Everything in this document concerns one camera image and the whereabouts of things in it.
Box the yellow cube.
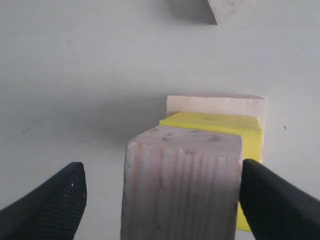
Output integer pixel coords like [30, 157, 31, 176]
[159, 112, 263, 238]

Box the small wooden cube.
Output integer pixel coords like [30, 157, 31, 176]
[208, 0, 252, 25]

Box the medium wooden cube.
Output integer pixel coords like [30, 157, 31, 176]
[120, 125, 244, 240]

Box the large pale wooden cube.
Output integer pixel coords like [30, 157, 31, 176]
[165, 93, 267, 130]

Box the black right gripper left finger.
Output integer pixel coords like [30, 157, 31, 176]
[0, 162, 87, 240]

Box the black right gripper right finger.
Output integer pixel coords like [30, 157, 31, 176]
[239, 159, 320, 240]

